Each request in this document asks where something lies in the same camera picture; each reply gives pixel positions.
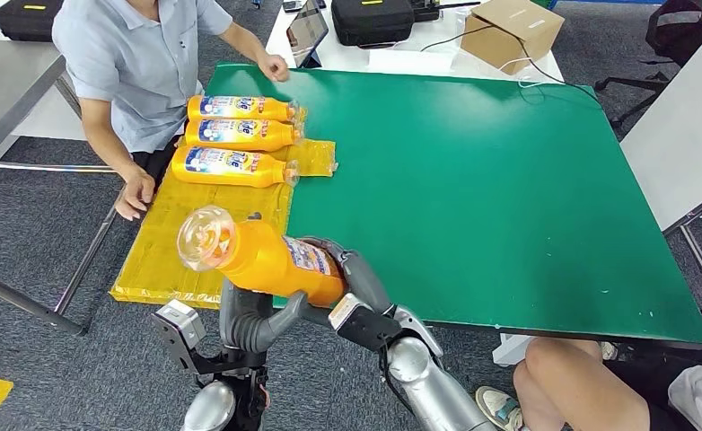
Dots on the person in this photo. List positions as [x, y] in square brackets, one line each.
[565, 387]
[137, 65]

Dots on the brown cardboard box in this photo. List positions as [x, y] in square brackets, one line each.
[505, 36]

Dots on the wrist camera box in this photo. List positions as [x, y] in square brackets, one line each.
[178, 324]
[363, 330]

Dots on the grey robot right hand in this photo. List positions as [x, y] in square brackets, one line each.
[363, 279]

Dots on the person's right hand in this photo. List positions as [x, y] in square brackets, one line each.
[136, 193]

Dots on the black office chair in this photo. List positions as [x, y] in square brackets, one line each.
[678, 30]

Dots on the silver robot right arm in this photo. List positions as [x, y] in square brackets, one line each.
[422, 387]

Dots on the small yellow taped piece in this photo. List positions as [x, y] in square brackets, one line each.
[318, 157]

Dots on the person's left hand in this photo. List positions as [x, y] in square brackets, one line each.
[273, 67]

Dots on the yellow taped cardboard sheet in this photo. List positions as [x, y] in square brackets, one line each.
[166, 238]

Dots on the white table leg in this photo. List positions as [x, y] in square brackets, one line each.
[508, 351]

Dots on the white table with metal legs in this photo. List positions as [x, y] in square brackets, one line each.
[678, 137]

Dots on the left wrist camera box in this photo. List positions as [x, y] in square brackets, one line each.
[178, 324]

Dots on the black tablet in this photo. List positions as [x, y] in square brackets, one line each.
[306, 30]

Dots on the green table mat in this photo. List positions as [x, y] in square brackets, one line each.
[535, 208]

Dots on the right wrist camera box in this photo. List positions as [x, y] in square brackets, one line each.
[363, 330]

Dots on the black radio with antenna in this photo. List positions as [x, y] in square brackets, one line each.
[422, 11]

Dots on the person's left forearm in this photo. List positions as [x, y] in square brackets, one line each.
[244, 43]

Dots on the grey steel table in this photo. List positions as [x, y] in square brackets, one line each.
[6, 89]

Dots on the black case with yellow label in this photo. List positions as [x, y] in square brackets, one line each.
[369, 24]
[24, 21]

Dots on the person's right forearm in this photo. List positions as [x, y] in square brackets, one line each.
[113, 152]

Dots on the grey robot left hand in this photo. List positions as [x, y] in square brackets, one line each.
[250, 324]

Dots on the orange detergent bottle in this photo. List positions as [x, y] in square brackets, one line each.
[238, 110]
[268, 262]
[232, 169]
[238, 137]

